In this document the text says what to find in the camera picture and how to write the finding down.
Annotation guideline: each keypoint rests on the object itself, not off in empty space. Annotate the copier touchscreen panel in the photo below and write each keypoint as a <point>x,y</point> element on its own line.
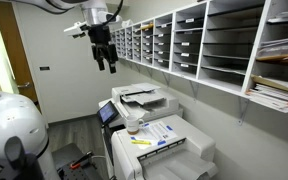
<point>107,113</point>

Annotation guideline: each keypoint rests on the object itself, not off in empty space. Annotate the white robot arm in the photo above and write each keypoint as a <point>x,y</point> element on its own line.
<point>96,25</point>

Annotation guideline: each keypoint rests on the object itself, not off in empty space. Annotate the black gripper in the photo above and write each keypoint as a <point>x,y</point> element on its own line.
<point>100,38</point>

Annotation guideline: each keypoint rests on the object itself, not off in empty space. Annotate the printed instruction sheet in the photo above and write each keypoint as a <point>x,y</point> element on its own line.
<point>154,132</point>

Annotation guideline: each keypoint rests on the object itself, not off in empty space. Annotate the black cart platform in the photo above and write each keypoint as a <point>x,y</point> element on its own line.
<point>68,154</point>

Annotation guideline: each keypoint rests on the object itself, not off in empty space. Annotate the yellow highlighter marker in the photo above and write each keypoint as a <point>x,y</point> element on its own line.
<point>141,142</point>

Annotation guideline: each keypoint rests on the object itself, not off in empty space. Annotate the red handled tool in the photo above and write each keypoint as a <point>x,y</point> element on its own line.
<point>76,164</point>

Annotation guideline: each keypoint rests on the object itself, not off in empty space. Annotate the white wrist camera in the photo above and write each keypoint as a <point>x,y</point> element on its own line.
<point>77,30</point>

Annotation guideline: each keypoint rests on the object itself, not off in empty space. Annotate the white mail sorter shelf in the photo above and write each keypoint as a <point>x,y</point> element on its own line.
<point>230,45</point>

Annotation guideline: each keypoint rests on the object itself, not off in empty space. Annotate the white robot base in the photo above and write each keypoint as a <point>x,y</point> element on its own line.
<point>20,117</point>

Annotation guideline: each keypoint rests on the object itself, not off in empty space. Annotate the rear white copier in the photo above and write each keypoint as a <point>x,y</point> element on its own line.
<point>144,100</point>

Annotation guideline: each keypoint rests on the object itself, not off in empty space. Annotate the stack of papers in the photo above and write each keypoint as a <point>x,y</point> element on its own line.
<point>270,97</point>

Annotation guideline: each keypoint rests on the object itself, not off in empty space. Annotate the blue tape piece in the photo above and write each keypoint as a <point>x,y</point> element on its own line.
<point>161,142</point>

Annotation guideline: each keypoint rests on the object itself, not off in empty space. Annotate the white ceramic mug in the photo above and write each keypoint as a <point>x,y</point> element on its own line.
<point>132,124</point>

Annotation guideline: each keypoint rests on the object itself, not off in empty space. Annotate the wooden door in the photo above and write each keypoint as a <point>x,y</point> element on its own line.
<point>15,50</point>

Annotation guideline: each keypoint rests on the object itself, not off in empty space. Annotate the front white printer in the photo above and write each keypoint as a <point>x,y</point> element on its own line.
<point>188,157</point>

